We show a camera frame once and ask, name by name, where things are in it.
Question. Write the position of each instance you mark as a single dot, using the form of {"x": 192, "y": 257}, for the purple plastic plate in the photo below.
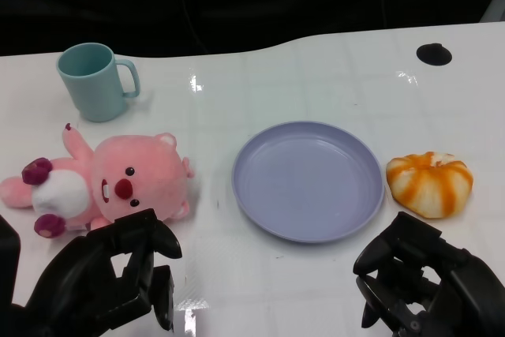
{"x": 307, "y": 181}

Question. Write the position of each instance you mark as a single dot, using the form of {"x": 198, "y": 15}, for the orange white bun toy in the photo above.
{"x": 430, "y": 185}

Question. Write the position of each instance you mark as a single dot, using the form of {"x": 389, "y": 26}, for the black round table grommet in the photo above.
{"x": 433, "y": 54}

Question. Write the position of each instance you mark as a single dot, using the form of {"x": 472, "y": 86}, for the teal plastic mug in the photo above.
{"x": 92, "y": 80}

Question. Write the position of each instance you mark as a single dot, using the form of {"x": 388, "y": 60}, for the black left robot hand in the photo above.
{"x": 87, "y": 274}

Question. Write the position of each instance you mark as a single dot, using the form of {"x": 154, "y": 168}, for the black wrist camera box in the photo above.
{"x": 8, "y": 258}

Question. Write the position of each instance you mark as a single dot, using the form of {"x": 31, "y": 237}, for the pink plush doll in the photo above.
{"x": 118, "y": 177}

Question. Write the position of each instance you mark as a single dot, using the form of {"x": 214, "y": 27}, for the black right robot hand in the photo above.
{"x": 453, "y": 285}

